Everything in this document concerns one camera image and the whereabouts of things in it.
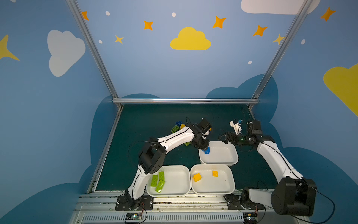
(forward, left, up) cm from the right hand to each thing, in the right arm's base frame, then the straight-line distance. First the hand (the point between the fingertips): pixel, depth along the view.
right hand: (225, 137), depth 83 cm
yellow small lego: (-17, +5, -15) cm, 23 cm away
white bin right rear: (-4, -1, -15) cm, 16 cm away
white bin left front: (-23, +28, -15) cm, 39 cm away
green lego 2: (-26, +38, -15) cm, 48 cm away
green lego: (-20, +38, -16) cm, 45 cm away
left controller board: (-41, +49, -16) cm, 66 cm away
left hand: (-3, +11, -7) cm, 13 cm away
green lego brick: (-23, +42, -15) cm, 50 cm away
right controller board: (-38, -12, -17) cm, 43 cm away
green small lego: (-14, +23, +16) cm, 31 cm away
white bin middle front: (-22, 0, -18) cm, 29 cm away
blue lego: (-3, +9, -14) cm, 17 cm away
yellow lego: (-20, +16, -15) cm, 30 cm away
